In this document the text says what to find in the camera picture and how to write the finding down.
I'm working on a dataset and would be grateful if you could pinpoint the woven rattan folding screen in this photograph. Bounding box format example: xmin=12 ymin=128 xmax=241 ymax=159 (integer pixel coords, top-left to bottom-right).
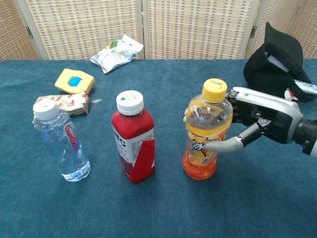
xmin=0 ymin=0 xmax=317 ymax=61

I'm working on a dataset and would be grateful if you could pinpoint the orange iced tea bottle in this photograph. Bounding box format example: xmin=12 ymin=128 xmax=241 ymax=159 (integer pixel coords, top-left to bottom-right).
xmin=182 ymin=78 xmax=233 ymax=180

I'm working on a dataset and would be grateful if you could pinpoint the clear water bottle white cap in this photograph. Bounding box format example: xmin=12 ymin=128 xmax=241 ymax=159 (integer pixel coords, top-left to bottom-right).
xmin=32 ymin=101 xmax=91 ymax=182

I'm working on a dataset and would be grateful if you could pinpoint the blue table cloth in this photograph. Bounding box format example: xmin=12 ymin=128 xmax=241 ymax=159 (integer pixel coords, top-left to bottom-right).
xmin=0 ymin=58 xmax=317 ymax=238

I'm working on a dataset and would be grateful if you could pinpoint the black baseball cap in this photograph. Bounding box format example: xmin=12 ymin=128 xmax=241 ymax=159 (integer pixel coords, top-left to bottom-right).
xmin=243 ymin=21 xmax=317 ymax=104

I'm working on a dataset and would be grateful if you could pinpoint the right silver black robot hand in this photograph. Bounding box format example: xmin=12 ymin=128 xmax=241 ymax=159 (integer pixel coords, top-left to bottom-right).
xmin=183 ymin=86 xmax=303 ymax=152

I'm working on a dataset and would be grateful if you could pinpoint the cream red printed snack packet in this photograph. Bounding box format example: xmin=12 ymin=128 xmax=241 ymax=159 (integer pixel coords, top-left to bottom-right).
xmin=34 ymin=91 xmax=90 ymax=117

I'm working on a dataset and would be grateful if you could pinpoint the red juice bottle white cap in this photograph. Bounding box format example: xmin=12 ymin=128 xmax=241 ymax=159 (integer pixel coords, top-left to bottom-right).
xmin=111 ymin=90 xmax=156 ymax=184

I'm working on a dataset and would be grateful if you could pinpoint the white marker pen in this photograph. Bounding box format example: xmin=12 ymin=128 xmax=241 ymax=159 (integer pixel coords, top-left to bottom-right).
xmin=294 ymin=79 xmax=317 ymax=95

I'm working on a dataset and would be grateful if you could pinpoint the white crumpled snack bag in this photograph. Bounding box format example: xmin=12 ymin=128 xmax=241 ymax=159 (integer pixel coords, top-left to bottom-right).
xmin=90 ymin=34 xmax=145 ymax=74

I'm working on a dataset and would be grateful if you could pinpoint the yellow sponge with blue centre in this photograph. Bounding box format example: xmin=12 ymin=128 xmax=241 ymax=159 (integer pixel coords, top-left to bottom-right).
xmin=54 ymin=68 xmax=96 ymax=95

